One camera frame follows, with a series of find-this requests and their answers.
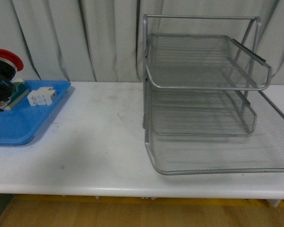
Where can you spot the red emergency stop button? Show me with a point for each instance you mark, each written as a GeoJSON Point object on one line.
{"type": "Point", "coordinates": [10, 64]}

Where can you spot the white curtain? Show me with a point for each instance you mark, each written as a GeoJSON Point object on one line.
{"type": "Point", "coordinates": [101, 40]}

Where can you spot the green knife switch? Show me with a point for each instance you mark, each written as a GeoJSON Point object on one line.
{"type": "Point", "coordinates": [19, 92]}

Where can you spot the blue plastic tray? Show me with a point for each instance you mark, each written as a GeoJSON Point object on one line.
{"type": "Point", "coordinates": [19, 125]}

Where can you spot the silver mesh letter rack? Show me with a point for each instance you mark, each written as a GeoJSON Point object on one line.
{"type": "Point", "coordinates": [204, 110]}

